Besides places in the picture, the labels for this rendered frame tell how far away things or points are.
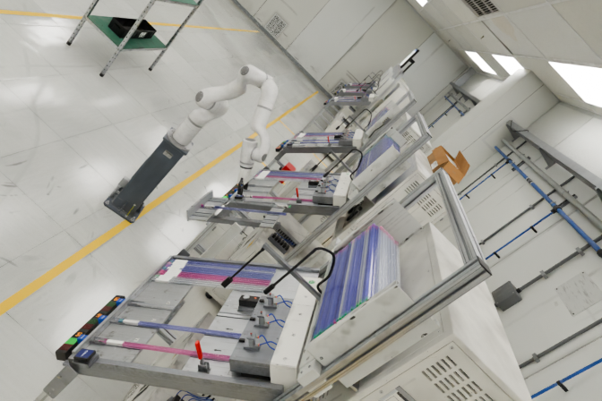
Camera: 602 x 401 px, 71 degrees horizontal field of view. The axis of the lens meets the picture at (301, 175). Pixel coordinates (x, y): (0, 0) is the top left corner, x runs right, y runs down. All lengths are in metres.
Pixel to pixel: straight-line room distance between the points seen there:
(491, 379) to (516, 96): 4.77
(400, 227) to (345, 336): 0.63
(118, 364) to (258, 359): 0.45
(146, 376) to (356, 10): 10.41
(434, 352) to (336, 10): 10.48
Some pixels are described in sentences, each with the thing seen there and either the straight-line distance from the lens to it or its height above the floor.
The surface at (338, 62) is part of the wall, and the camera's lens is 11.28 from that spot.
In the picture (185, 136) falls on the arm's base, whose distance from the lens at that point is 2.85.
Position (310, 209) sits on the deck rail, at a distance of 2.62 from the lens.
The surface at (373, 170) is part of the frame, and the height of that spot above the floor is 1.53.
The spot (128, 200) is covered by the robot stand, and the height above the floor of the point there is 0.12.
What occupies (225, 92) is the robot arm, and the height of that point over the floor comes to 1.21.
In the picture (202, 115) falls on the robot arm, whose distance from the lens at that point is 2.80.
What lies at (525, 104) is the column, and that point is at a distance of 5.83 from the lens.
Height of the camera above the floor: 2.09
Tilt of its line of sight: 21 degrees down
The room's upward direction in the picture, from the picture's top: 46 degrees clockwise
